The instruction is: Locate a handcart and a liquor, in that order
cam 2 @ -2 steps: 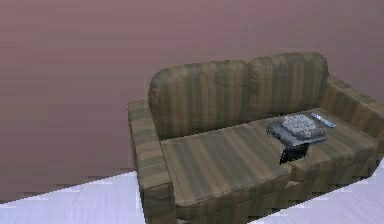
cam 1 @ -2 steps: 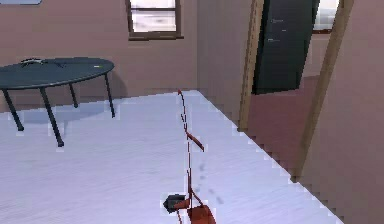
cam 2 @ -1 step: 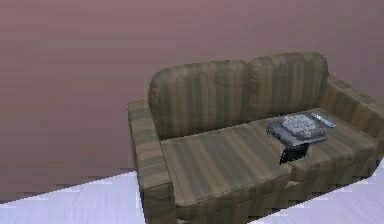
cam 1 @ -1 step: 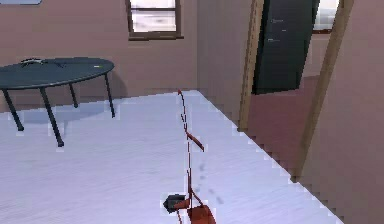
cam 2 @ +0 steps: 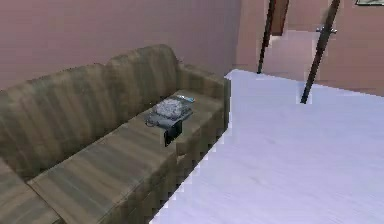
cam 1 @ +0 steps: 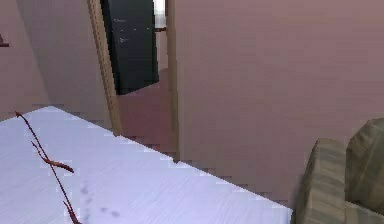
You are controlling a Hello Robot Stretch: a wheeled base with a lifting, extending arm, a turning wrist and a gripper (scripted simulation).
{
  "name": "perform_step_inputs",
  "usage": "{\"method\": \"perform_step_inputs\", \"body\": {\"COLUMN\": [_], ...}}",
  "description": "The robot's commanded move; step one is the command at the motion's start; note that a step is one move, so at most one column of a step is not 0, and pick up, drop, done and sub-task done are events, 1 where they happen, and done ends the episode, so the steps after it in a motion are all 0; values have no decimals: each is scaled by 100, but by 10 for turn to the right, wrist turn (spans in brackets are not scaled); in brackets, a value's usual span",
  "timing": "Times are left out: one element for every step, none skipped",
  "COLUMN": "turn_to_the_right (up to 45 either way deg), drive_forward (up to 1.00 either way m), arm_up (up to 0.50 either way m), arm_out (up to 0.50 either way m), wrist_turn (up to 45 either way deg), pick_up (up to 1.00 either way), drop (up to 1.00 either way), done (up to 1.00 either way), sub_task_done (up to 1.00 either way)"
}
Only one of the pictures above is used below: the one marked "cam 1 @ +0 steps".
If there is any black fridge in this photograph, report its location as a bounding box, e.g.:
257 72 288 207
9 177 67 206
100 0 160 96

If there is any white table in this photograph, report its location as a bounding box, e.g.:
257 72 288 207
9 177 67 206
0 105 294 224

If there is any brown bare twig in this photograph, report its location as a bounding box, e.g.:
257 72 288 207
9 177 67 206
14 111 83 224

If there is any olive striped armchair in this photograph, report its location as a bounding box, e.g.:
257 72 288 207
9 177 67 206
290 117 384 224

